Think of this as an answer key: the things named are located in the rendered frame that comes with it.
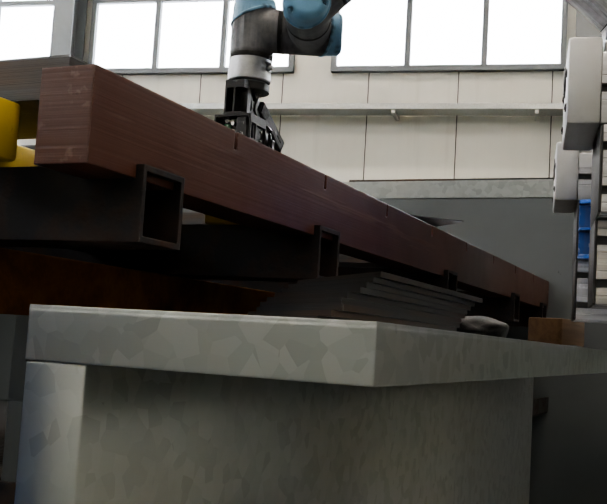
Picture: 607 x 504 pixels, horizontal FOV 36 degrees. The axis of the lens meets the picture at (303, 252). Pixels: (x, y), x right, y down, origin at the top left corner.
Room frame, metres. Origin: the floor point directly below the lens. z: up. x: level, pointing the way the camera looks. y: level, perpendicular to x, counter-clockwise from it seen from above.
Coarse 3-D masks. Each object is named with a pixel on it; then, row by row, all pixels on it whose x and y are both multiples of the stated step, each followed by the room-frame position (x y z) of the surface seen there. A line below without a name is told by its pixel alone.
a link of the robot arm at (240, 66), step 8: (232, 56) 1.58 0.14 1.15; (240, 56) 1.57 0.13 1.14; (248, 56) 1.57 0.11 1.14; (256, 56) 1.57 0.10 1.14; (232, 64) 1.58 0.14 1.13; (240, 64) 1.57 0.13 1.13; (248, 64) 1.57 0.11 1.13; (256, 64) 1.57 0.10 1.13; (264, 64) 1.58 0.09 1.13; (232, 72) 1.58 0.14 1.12; (240, 72) 1.57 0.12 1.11; (248, 72) 1.57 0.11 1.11; (256, 72) 1.57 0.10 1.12; (264, 72) 1.58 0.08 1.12; (256, 80) 1.58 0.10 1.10; (264, 80) 1.58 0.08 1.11
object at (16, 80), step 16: (0, 64) 0.62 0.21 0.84; (16, 64) 0.61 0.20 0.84; (32, 64) 0.61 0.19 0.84; (48, 64) 0.60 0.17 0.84; (64, 64) 0.60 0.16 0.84; (80, 64) 0.61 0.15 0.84; (0, 80) 0.62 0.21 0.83; (16, 80) 0.61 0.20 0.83; (32, 80) 0.61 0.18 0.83; (0, 96) 0.62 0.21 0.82; (16, 96) 0.61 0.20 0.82; (32, 96) 0.61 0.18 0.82; (32, 112) 0.64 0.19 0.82; (32, 128) 0.70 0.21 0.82
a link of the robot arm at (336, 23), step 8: (280, 16) 1.57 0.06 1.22; (336, 16) 1.57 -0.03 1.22; (280, 24) 1.56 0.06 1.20; (336, 24) 1.56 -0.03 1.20; (280, 32) 1.57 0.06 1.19; (288, 32) 1.55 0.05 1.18; (328, 32) 1.54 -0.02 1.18; (336, 32) 1.56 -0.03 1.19; (280, 40) 1.57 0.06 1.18; (288, 40) 1.57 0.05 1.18; (296, 40) 1.54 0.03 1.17; (320, 40) 1.54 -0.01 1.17; (328, 40) 1.57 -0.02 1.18; (336, 40) 1.57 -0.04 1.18; (280, 48) 1.59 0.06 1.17; (288, 48) 1.58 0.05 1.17; (296, 48) 1.58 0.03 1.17; (304, 48) 1.57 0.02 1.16; (312, 48) 1.57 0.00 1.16; (320, 48) 1.58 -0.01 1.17; (328, 48) 1.57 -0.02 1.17; (336, 48) 1.58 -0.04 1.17; (320, 56) 1.60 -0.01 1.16
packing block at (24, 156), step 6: (18, 150) 0.76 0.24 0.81; (24, 150) 0.77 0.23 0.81; (30, 150) 0.78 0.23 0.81; (18, 156) 0.76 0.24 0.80; (24, 156) 0.77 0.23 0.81; (30, 156) 0.78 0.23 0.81; (0, 162) 0.74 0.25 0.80; (6, 162) 0.75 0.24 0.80; (12, 162) 0.76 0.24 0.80; (18, 162) 0.76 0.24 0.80; (24, 162) 0.77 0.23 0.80; (30, 162) 0.78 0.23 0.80
